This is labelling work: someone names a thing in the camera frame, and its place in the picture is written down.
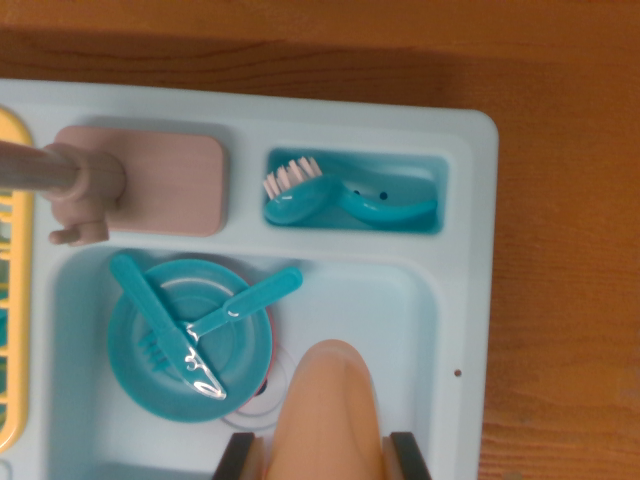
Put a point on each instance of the teal plastic knife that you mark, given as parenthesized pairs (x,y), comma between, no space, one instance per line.
(145,295)

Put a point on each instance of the light blue toy sink unit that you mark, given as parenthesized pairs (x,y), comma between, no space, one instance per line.
(350,125)

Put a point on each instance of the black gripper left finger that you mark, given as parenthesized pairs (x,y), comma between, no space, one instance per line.
(240,460)

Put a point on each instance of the teal plastic fork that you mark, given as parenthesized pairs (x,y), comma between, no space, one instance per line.
(265,292)

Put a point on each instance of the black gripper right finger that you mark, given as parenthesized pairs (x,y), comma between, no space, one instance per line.
(405,457)

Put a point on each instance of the teal dish brush white bristles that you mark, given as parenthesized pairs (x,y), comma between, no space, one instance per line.
(380,212)

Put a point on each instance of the yellow plastic dish rack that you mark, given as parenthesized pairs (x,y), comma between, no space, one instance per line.
(22,250)

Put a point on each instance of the cream detergent bottle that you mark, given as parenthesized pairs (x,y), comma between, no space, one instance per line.
(325,415)

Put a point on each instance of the red plastic plate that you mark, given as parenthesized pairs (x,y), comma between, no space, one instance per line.
(273,350)

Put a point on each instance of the teal plastic plate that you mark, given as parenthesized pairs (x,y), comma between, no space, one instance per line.
(135,360)

